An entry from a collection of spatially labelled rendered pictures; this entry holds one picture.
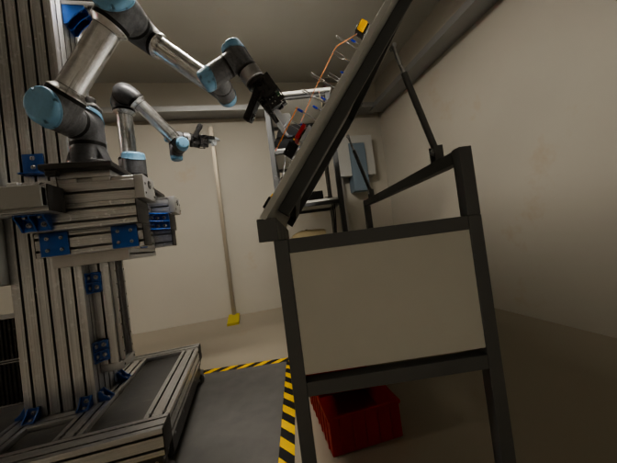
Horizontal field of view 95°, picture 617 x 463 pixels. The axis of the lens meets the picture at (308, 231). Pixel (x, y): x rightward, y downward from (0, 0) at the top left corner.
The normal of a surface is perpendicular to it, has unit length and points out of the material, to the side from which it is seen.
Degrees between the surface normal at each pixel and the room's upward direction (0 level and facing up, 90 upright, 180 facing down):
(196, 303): 90
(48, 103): 96
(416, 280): 90
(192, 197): 90
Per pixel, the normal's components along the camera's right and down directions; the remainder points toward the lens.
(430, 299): 0.04, -0.03
